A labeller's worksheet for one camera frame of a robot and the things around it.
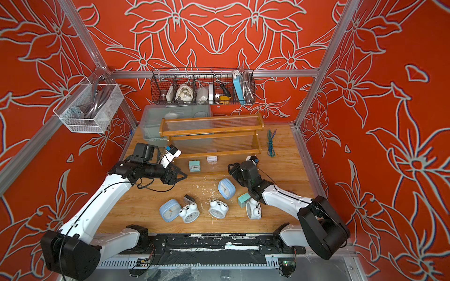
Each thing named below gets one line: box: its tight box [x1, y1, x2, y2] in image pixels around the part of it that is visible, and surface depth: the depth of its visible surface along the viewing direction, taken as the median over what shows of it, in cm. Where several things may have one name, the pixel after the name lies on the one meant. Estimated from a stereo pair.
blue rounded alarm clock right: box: [217, 177, 237, 200], surface depth 85 cm
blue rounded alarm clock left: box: [159, 199, 182, 223], surface depth 79 cm
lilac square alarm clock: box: [206, 155, 218, 163], surface depth 100 cm
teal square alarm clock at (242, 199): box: [237, 192, 251, 208], surface depth 83 cm
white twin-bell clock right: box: [245, 197, 262, 221], surface depth 77 cm
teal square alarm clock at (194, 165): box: [188, 160, 201, 173], surface depth 94 cm
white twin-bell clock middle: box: [209, 199, 229, 219], surface depth 77 cm
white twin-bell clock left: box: [178, 202, 200, 224], surface depth 77 cm
